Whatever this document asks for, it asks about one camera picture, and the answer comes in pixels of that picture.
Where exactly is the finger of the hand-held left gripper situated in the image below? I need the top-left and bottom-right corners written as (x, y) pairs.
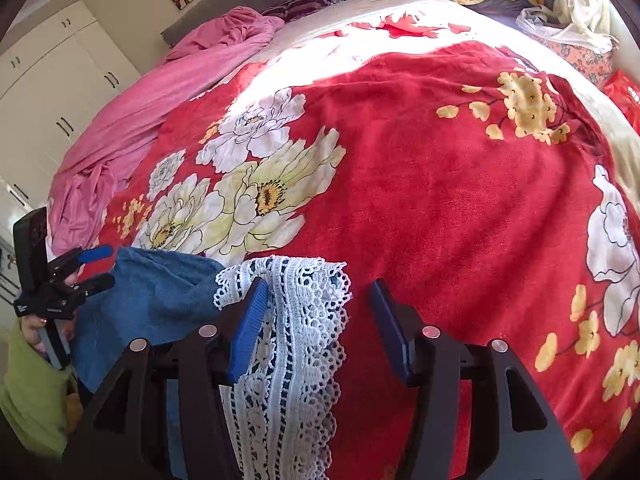
top-left (47, 245), bottom-right (115, 282)
top-left (67, 273), bottom-right (117, 304)

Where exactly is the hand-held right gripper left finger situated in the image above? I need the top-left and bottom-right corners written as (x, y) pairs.
top-left (62, 277), bottom-right (271, 480)

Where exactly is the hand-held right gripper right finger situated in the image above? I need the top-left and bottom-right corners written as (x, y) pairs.
top-left (369, 278), bottom-right (583, 480)

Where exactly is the blue denim pants lace trim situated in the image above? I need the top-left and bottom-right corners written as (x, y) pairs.
top-left (72, 247), bottom-right (352, 480)

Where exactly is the person's left hand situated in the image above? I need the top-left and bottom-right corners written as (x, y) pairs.
top-left (20, 315), bottom-right (77, 357)

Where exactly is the red floral blanket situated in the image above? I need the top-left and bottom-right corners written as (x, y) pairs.
top-left (100, 15), bottom-right (640, 480)

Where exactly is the pink blanket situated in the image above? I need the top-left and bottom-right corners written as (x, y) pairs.
top-left (47, 6), bottom-right (287, 257)

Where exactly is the cream wardrobe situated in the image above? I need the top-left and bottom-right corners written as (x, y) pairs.
top-left (0, 0), bottom-right (143, 323)

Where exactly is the purple striped pillow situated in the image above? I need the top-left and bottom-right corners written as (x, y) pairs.
top-left (261, 0), bottom-right (339, 23)

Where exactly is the red plastic bag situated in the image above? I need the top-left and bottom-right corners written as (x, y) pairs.
top-left (602, 70), bottom-right (640, 135)

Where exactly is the peach floral cloth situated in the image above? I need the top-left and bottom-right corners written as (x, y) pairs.
top-left (517, 7), bottom-right (617, 89)

